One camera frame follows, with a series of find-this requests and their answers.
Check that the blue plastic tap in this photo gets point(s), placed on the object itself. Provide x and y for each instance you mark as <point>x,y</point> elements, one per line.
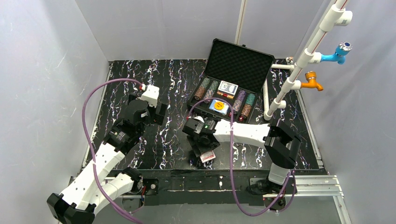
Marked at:
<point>339,55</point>

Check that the green chip stack in case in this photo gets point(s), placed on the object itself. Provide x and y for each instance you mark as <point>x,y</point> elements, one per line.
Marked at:
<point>249,103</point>

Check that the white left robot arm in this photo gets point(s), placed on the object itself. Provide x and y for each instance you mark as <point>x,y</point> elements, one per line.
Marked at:
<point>82,200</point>

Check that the blue card deck in case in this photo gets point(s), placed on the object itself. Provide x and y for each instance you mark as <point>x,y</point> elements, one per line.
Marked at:
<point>223,112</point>

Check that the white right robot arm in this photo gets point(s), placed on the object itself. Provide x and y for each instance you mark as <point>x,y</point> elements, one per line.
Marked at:
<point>280,142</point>

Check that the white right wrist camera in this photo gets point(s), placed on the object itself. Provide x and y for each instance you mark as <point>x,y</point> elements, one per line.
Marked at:
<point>198,119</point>

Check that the orange dealer button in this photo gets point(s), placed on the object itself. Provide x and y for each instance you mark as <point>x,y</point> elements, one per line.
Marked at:
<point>218,106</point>

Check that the white pvc pipe frame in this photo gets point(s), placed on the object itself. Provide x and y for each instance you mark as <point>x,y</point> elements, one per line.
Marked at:
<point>336,15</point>

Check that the red playing card deck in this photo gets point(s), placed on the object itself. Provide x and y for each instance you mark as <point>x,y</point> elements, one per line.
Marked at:
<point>207,156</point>

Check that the purple chip stack in case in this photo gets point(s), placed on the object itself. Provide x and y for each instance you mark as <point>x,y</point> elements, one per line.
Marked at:
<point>238,102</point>

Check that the blue playing card deck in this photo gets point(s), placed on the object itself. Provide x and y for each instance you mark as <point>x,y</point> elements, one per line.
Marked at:
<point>228,88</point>

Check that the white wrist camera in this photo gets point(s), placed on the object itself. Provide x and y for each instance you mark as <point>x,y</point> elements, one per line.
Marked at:
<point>198,119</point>
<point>150,94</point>

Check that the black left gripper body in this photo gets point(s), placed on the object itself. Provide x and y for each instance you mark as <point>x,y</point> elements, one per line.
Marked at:
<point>159,112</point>

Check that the black poker set case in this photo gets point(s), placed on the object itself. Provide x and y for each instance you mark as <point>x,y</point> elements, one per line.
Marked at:
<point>236,64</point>

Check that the grey chip stack in case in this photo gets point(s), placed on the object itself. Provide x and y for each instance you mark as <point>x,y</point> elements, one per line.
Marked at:
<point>210,91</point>

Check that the orange plastic tap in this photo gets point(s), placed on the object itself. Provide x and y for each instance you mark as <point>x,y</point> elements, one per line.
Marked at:
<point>311,83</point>

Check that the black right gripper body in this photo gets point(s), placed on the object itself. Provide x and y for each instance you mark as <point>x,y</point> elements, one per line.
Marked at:
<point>204,148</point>

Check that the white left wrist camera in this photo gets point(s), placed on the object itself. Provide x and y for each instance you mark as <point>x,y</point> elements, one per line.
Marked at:
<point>150,94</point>

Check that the dark green chip stack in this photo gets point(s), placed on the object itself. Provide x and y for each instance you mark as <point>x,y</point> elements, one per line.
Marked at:
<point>206,81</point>

